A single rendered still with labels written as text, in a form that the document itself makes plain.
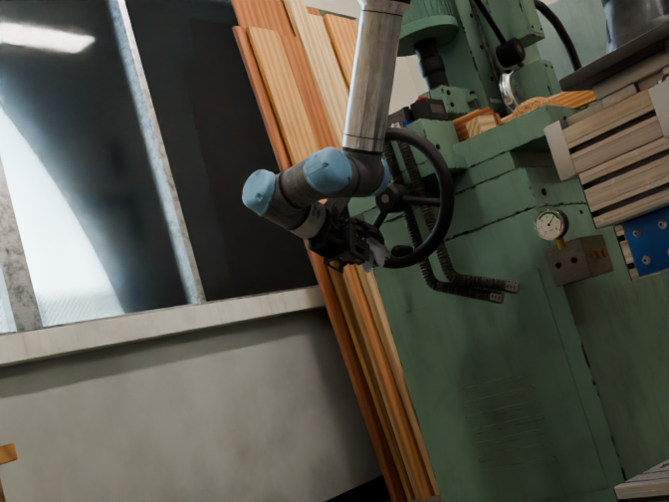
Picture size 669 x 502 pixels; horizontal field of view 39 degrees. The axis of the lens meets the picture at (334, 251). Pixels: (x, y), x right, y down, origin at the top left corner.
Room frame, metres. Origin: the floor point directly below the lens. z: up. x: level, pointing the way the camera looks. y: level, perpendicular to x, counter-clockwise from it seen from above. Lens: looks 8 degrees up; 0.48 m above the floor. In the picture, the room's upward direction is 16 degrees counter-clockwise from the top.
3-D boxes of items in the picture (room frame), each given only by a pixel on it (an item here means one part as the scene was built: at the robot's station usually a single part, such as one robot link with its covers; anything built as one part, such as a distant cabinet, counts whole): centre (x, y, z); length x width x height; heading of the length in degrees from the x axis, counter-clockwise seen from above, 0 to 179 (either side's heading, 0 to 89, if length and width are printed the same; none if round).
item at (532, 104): (1.99, -0.50, 0.92); 0.14 x 0.09 x 0.04; 143
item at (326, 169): (1.63, -0.02, 0.83); 0.11 x 0.11 x 0.08; 53
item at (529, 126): (2.12, -0.29, 0.87); 0.61 x 0.30 x 0.06; 53
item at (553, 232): (1.88, -0.43, 0.65); 0.06 x 0.04 x 0.08; 53
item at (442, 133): (2.05, -0.24, 0.91); 0.15 x 0.14 x 0.09; 53
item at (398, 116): (2.04, -0.24, 0.99); 0.13 x 0.11 x 0.06; 53
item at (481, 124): (2.01, -0.38, 0.92); 0.05 x 0.04 x 0.04; 125
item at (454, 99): (2.22, -0.36, 1.03); 0.14 x 0.07 x 0.09; 143
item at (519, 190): (2.30, -0.42, 0.76); 0.57 x 0.45 x 0.09; 143
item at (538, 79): (2.26, -0.58, 1.02); 0.09 x 0.07 x 0.12; 53
